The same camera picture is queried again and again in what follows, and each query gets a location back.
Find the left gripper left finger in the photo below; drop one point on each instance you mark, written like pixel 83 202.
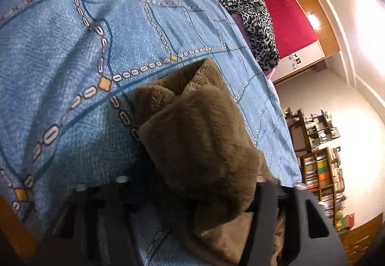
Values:
pixel 93 227

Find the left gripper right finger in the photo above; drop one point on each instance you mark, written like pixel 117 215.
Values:
pixel 309 237

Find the brown fleece pants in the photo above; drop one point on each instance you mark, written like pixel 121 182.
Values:
pixel 195 135

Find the wooden bookshelf with books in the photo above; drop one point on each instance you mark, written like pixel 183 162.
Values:
pixel 323 175

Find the small wooden desk shelf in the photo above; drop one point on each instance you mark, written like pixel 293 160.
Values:
pixel 308 133

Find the blue patterned bedspread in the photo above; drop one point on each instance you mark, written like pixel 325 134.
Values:
pixel 69 70

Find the red wardrobe panel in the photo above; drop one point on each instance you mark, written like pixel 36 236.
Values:
pixel 291 27

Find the pink pillow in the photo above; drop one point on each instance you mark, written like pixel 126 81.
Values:
pixel 240 13

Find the leopard print garment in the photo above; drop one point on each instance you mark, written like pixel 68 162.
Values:
pixel 255 25

